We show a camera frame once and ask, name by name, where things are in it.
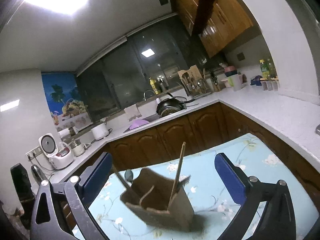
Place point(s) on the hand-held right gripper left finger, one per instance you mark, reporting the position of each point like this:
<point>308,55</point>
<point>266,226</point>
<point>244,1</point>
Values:
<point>98,173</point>

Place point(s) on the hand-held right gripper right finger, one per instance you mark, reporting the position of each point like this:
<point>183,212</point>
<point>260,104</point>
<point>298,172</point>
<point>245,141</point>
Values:
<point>230,175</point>

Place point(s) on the round metal spoon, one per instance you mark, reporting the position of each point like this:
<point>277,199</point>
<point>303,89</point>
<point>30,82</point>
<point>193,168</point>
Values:
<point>129,175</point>

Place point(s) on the light wooden chopstick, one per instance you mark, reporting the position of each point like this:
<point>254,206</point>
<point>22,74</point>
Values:
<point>178,172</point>

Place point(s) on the wooden utensil holder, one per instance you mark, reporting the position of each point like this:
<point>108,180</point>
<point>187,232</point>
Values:
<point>180,210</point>

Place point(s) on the blue floral tablecloth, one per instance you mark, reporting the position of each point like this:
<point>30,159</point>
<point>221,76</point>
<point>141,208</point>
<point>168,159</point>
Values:
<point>225,165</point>

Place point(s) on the steel electric kettle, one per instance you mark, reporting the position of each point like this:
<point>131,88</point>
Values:
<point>36,175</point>

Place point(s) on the small white blender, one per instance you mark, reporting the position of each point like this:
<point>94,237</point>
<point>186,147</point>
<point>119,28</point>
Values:
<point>78,148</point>

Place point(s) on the white and pink rice cooker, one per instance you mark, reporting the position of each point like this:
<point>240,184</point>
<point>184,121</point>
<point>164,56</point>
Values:
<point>62,157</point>

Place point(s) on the white electric pot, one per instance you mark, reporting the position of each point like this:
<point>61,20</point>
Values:
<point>99,132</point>

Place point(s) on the purple basin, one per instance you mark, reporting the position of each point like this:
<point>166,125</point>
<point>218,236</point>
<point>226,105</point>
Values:
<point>138,124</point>

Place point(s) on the wooden lower cabinets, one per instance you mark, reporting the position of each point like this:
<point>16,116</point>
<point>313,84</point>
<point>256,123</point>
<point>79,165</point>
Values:
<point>175,135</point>

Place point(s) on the wooden cabinets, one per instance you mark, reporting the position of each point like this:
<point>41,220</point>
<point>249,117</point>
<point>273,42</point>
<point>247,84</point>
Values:
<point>220,25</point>
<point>175,135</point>

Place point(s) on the hanging dish cloth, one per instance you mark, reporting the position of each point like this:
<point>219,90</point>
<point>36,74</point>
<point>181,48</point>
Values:
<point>132,112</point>

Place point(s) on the white kitchen countertop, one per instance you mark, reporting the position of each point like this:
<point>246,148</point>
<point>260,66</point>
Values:
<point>262,112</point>

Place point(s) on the square ceiling panel light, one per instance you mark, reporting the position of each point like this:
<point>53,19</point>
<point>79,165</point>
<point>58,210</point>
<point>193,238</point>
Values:
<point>8,106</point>

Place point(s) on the black wok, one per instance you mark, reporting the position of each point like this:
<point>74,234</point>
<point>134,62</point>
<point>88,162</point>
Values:
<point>171,105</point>

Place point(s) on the knife block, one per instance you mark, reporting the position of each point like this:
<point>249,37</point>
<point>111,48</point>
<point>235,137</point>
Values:
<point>215,82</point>

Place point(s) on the chrome faucet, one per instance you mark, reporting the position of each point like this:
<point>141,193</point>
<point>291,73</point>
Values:
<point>147,93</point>

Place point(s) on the utensil drying rack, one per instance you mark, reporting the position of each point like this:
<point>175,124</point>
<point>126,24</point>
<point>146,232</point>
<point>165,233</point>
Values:
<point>196,86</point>

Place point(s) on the stack of cups and bowls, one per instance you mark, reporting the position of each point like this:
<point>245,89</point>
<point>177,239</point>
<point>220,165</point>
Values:
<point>233,78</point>

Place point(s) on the blue plastic item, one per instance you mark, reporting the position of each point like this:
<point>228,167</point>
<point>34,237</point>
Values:
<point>255,81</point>

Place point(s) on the row of spice jars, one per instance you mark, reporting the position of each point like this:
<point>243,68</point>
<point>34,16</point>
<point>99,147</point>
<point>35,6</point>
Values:
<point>269,84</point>

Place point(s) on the yellow oil bottle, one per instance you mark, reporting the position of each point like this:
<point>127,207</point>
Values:
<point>155,86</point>

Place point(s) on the dark sauce bottle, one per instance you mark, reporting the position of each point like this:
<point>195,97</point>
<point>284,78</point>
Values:
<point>162,85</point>

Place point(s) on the wooden cutting board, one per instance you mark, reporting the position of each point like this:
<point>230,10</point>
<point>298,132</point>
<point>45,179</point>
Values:
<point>193,70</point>

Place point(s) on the green drink bottle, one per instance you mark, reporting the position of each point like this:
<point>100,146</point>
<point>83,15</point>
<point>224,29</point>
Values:
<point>264,68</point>

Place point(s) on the dark kitchen window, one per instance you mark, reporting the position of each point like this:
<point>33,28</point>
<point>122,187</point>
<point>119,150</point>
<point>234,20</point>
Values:
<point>140,67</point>

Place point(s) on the wooden upper cabinets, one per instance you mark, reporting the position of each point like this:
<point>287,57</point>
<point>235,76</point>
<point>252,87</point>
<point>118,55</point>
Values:
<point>220,25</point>

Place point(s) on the wall socket strip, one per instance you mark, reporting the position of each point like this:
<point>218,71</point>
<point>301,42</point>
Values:
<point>33,153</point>

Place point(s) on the palm and fruit wall poster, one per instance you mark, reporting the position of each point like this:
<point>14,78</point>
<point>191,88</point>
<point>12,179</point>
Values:
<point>62,97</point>

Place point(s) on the dark wall outlet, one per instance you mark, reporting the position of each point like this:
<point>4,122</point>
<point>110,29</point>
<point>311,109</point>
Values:
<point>240,56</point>

